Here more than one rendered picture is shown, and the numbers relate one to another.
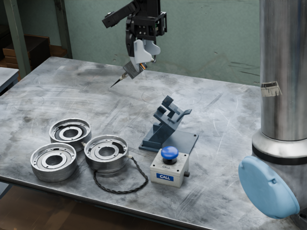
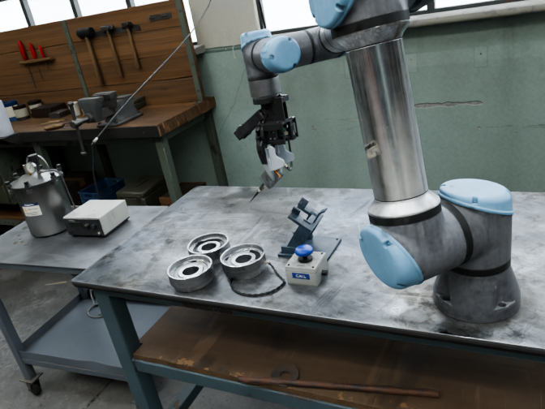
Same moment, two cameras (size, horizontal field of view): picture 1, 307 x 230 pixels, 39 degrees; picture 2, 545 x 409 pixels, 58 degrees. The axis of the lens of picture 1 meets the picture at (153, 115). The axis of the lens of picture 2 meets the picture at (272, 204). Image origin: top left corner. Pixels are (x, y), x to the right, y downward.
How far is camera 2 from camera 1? 22 cm
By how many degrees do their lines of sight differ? 12
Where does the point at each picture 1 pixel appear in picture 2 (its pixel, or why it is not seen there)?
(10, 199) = (156, 329)
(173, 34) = (335, 165)
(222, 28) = not seen: hidden behind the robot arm
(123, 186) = (259, 290)
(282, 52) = (374, 109)
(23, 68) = not seen: hidden behind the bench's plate
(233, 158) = not seen: hidden behind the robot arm
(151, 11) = (278, 115)
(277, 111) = (381, 171)
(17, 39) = (171, 184)
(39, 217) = (185, 345)
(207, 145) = (350, 247)
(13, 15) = (166, 160)
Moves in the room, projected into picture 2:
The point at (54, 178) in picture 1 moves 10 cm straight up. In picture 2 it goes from (190, 286) to (178, 247)
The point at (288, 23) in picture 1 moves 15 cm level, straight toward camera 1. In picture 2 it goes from (373, 80) to (347, 109)
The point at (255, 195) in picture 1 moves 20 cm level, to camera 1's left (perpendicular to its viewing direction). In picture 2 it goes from (377, 266) to (258, 279)
